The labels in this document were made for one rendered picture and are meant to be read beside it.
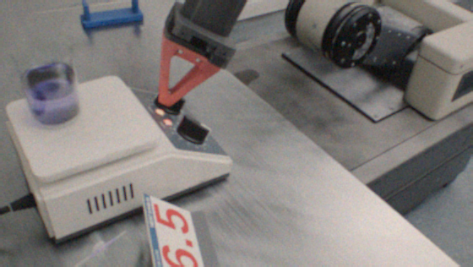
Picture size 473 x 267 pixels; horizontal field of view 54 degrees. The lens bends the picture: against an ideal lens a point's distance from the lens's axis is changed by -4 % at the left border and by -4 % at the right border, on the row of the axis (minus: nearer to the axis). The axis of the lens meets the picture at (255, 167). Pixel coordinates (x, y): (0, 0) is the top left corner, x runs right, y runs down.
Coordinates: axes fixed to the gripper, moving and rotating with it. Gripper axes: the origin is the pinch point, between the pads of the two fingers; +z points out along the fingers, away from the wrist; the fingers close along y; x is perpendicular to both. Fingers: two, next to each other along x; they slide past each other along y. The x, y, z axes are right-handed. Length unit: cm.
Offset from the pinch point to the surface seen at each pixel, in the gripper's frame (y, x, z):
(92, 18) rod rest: -29.9, -11.5, 3.7
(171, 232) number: 15.1, 3.3, 6.5
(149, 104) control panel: 1.2, -1.5, 1.2
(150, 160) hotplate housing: 10.7, -0.5, 2.7
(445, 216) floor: -63, 110, 21
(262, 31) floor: -183, 60, 15
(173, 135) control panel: 6.5, 1.3, 1.2
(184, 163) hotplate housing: 9.3, 2.9, 2.3
